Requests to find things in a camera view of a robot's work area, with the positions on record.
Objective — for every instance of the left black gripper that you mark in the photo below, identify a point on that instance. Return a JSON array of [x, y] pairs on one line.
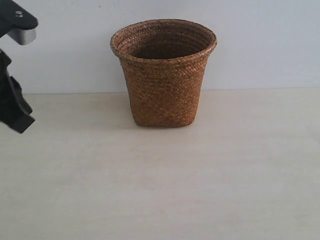
[[14, 110]]

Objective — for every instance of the brown woven wicker basket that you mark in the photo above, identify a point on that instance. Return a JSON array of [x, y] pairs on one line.
[[164, 62]]

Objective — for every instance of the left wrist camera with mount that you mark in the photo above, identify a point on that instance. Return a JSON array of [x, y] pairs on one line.
[[17, 23]]

